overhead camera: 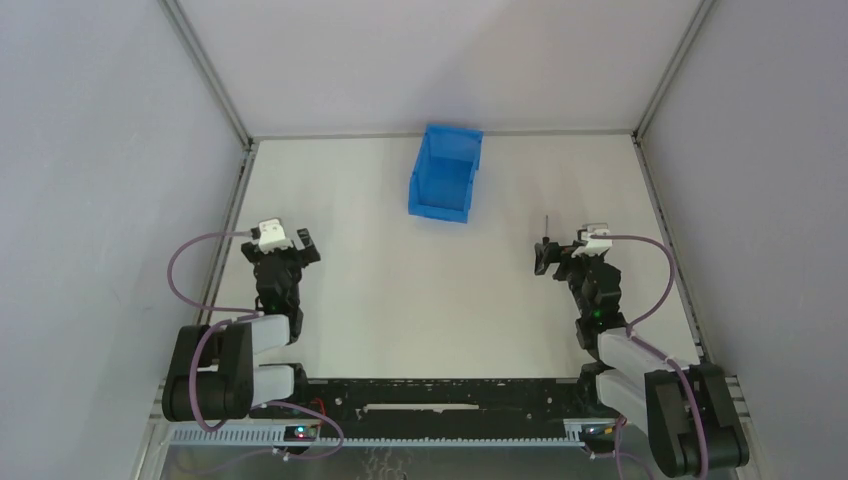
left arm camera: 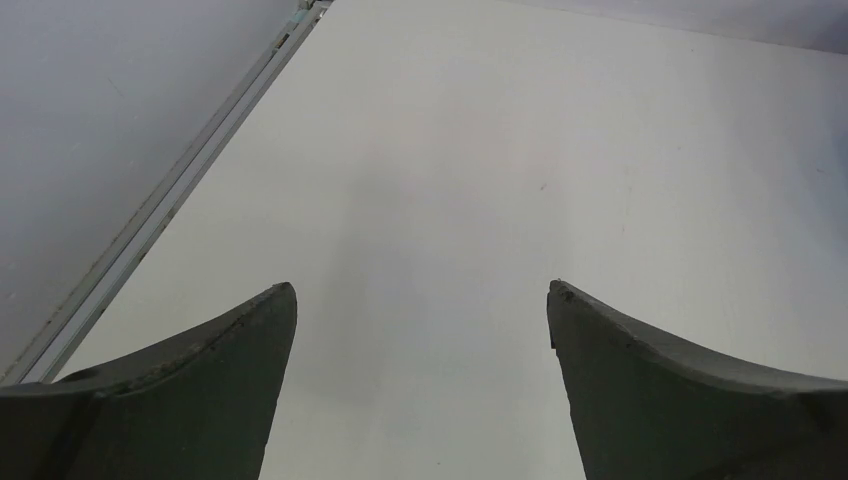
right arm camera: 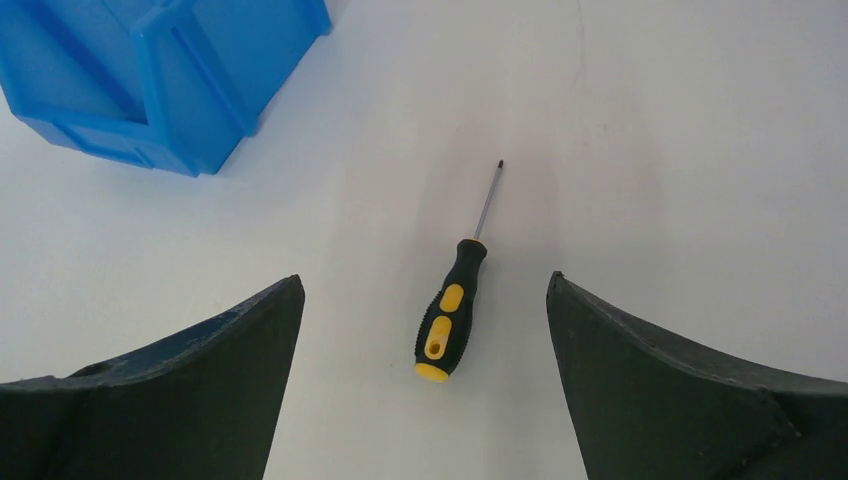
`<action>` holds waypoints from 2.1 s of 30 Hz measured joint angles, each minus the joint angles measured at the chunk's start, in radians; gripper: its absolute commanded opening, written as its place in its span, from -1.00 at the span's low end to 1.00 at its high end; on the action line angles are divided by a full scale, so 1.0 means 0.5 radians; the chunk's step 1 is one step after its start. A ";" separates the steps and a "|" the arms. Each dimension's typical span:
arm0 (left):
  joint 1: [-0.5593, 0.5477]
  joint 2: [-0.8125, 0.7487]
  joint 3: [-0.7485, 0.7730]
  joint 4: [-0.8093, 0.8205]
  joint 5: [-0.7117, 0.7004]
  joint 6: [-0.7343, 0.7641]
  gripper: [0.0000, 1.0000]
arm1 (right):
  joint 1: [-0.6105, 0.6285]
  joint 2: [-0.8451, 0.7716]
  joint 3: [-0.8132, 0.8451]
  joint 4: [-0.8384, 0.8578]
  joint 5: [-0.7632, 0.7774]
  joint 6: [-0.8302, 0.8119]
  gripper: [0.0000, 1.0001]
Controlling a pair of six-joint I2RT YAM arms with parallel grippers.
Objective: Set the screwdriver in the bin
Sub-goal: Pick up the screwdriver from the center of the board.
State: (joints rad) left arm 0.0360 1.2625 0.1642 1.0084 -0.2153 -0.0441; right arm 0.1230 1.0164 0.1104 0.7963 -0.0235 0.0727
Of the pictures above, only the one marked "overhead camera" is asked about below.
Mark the black yellow handled screwdriver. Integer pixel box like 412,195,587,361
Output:
542,214,550,245

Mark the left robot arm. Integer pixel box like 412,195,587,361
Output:
161,219,321,431

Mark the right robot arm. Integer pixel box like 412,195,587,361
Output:
534,223,751,479

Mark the blue plastic storage bin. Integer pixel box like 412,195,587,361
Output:
408,124,484,224

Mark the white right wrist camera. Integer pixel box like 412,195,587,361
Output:
571,222,613,258

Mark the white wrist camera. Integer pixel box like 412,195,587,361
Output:
250,218,294,253
571,222,613,258

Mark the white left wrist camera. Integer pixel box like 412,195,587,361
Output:
250,218,294,253

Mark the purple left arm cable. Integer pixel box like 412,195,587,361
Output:
166,230,346,462

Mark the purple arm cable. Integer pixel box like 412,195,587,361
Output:
166,230,346,462
582,233,710,480

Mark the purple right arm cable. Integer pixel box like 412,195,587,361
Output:
582,233,710,480

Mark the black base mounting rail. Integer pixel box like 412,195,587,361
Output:
249,378,619,441

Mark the grey slotted cable duct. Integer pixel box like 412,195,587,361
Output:
165,423,591,448

